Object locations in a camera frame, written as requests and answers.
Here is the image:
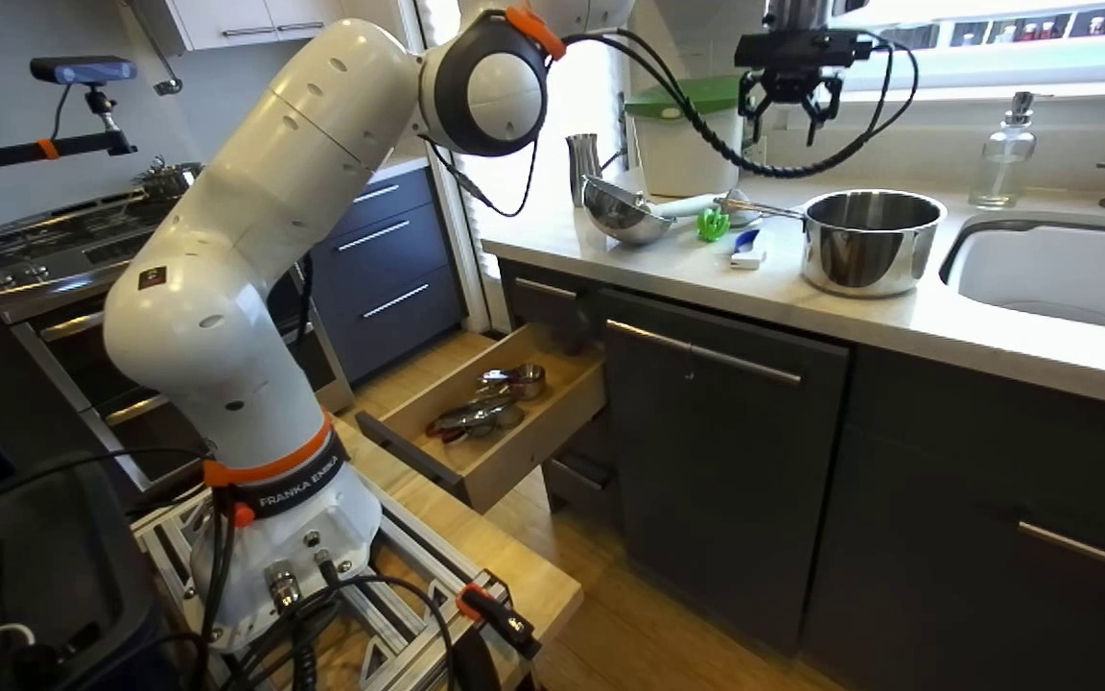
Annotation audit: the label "clear soap dispenser bottle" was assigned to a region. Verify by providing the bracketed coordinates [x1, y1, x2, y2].
[972, 93, 1036, 209]

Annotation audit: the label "dark under-counter cabinet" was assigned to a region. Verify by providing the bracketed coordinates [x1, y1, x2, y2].
[508, 263, 1105, 691]

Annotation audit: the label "blue drawer cabinet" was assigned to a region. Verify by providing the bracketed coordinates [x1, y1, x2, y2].
[311, 167, 463, 379]

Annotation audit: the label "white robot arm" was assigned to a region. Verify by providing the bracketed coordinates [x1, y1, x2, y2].
[102, 0, 634, 652]

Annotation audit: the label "black stove top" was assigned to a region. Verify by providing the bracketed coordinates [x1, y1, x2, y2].
[0, 160, 202, 300]

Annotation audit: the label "stainless steel pot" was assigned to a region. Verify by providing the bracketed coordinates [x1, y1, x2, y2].
[802, 187, 944, 300]

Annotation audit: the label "open wooden drawer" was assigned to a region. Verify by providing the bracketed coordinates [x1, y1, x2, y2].
[358, 327, 606, 511]

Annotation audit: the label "glass lids in drawer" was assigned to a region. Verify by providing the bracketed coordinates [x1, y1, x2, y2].
[426, 364, 550, 441]

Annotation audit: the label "white bin with green lid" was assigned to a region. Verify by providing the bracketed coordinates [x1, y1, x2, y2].
[625, 76, 744, 196]

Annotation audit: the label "stainless steel mixing bowl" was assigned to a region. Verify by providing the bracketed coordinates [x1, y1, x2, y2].
[584, 177, 669, 245]

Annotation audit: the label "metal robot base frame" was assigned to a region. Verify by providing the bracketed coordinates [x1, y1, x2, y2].
[125, 492, 543, 691]

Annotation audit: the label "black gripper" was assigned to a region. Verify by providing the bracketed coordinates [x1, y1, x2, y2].
[731, 0, 864, 137]

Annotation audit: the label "camera on black stand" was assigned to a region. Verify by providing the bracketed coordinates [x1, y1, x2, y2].
[0, 49, 141, 196]

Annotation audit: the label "small green object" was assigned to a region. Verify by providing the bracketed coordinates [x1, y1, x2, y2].
[694, 209, 728, 244]

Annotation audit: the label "kitchen sink basin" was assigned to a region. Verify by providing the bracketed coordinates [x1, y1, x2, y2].
[941, 210, 1105, 327]

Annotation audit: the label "steel cylindrical canister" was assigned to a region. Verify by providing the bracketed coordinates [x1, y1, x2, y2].
[565, 134, 604, 204]

